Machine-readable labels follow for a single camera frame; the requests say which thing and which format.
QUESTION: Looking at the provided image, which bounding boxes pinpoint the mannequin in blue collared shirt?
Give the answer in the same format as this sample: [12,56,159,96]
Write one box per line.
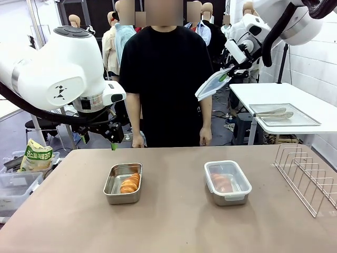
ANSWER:
[184,0,213,45]

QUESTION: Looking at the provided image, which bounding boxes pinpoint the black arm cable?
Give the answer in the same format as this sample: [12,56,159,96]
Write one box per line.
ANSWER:
[0,82,118,130]
[262,0,337,68]

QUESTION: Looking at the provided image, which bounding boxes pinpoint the steel wire lid rack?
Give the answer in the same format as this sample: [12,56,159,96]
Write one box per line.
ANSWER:
[273,143,337,218]

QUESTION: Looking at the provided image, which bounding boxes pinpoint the black tripod stand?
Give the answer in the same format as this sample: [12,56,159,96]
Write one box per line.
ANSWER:
[277,43,289,84]

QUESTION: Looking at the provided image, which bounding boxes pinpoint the steel baking tray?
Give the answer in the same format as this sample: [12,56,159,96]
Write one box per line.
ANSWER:
[249,103,322,128]

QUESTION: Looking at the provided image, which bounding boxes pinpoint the person's left hand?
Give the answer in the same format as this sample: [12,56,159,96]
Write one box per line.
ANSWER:
[199,128,213,146]

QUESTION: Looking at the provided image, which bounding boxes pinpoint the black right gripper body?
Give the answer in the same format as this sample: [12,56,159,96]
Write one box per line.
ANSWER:
[233,56,261,77]

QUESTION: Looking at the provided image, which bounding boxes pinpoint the person's right forearm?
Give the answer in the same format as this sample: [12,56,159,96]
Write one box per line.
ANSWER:
[127,92,142,138]

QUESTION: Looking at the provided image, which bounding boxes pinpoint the mannequin in cream shirt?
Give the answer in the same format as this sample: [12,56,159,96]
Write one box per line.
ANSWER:
[101,12,122,80]

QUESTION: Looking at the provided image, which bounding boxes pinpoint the person's left forearm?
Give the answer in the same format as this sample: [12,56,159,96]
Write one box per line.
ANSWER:
[200,96,213,130]

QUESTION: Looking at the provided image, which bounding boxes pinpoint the person in black t-shirt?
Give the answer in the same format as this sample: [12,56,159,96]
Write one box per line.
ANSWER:
[118,0,214,148]

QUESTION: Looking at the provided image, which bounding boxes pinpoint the golden brown croissant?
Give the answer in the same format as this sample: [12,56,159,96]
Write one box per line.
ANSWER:
[210,172,234,193]
[120,172,141,194]

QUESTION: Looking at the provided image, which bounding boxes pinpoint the mannequin in black jacket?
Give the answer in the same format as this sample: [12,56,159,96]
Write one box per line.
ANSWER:
[201,2,228,80]

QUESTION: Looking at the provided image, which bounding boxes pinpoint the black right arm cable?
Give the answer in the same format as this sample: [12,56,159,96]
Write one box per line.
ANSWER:
[262,0,337,68]

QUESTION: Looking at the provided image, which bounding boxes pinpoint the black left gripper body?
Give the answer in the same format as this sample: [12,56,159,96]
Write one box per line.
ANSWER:
[76,121,116,137]

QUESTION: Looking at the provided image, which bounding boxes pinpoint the clear plastic storage bin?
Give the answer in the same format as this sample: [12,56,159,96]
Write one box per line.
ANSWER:
[0,171,44,219]

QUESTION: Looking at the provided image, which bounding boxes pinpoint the yellow green snack bag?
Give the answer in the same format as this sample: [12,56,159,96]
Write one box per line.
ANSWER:
[17,138,55,173]

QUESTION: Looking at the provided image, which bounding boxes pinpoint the mannequin in red white top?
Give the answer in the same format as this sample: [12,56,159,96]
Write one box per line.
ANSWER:
[134,10,147,32]

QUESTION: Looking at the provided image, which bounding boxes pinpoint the clear plastic container lid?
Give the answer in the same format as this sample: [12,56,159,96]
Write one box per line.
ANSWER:
[194,65,235,102]
[204,160,253,201]

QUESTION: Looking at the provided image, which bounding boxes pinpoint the stainless steel rectangular container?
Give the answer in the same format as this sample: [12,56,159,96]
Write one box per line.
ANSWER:
[204,161,252,207]
[103,162,143,206]

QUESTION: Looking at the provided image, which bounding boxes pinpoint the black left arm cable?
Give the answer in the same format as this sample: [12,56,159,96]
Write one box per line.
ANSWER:
[0,82,118,130]

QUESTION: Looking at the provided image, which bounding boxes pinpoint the white side table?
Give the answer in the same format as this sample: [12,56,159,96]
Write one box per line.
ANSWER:
[229,83,337,146]

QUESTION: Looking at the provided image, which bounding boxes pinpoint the person's right hand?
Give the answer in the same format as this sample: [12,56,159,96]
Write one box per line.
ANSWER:
[131,134,145,148]

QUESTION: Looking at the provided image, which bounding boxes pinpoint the black chair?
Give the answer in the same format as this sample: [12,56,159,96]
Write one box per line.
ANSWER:
[25,117,66,148]

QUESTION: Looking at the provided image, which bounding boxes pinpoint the mannequin in light blue shirt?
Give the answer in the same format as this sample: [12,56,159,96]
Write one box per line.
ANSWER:
[115,0,137,77]

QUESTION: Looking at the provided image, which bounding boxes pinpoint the dark grey stool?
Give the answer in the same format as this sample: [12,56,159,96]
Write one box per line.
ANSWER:
[231,113,254,146]

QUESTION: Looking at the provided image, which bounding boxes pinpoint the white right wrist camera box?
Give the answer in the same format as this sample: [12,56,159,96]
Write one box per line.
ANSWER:
[224,38,246,64]

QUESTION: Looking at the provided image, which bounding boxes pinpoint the steel serving tongs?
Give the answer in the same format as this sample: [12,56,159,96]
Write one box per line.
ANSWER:
[254,107,294,120]

